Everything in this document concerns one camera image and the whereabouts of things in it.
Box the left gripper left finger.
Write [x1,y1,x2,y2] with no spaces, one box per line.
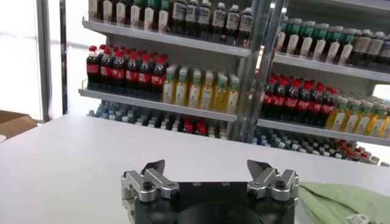
[121,159,180,204]

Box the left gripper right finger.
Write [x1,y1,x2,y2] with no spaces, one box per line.
[246,159,300,202]

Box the green polo shirt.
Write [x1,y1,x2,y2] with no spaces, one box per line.
[297,181,390,224]

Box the yellow tea bottle green label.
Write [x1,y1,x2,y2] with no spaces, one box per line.
[365,105,388,138]
[224,75,241,115]
[212,74,228,112]
[341,99,362,133]
[199,72,215,110]
[353,102,374,136]
[187,69,203,108]
[379,108,390,139]
[325,96,349,131]
[174,68,190,106]
[162,66,178,104]

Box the grey metal shelf unit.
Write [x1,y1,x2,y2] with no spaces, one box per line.
[239,0,390,168]
[78,0,275,143]

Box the dark drink bottle green cap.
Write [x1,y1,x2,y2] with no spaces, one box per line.
[88,0,99,21]
[143,0,156,30]
[285,18,303,55]
[129,0,142,28]
[157,0,170,33]
[115,0,127,26]
[325,26,344,64]
[338,28,356,66]
[276,16,289,52]
[312,23,330,61]
[300,20,316,58]
[102,0,115,23]

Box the brown cardboard box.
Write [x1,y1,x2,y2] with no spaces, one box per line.
[0,110,40,140]

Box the dark bottle beige label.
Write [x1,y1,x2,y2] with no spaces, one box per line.
[350,29,371,68]
[365,31,386,69]

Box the black metal frame post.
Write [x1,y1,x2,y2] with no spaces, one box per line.
[58,0,69,116]

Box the grey metal frame post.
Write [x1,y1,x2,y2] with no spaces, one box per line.
[35,0,53,122]

